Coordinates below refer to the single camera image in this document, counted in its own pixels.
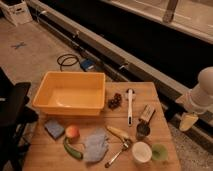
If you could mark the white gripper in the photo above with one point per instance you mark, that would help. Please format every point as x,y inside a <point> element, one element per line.
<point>187,121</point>

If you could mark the black and tan eraser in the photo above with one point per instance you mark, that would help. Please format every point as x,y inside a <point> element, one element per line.
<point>147,113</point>

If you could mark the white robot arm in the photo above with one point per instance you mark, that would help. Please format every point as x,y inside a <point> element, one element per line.
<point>197,100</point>

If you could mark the green plastic cup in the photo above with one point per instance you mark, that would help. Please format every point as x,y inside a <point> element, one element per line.
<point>159,152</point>

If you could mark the white paper cup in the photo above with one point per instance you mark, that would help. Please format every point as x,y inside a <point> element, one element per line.
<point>141,152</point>

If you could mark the yellow corn cob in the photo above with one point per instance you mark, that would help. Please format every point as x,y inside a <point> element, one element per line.
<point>119,133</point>

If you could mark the dark grape bunch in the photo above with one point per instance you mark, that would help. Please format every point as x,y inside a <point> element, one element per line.
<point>115,102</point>

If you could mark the blue grey cloth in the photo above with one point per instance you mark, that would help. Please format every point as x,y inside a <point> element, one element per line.
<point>96,146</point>

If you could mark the blue power box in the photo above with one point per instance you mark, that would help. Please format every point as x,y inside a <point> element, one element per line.
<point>87,65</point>

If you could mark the red yellow peach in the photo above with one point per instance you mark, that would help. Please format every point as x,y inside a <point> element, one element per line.
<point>72,131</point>

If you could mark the green cucumber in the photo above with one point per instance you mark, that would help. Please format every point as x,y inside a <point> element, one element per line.
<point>71,151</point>

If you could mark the yellow plastic bin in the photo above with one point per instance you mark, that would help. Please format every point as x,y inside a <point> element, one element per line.
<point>71,93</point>

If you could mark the blue sponge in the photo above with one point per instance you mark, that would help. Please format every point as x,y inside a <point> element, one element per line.
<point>54,128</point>

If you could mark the black chair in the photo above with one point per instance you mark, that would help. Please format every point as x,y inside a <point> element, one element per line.
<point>14,115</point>

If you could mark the white cardboard box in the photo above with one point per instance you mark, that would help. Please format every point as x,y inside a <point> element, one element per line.
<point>17,14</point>

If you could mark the white handled brush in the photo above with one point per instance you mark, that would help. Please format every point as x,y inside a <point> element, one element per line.
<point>130,97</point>

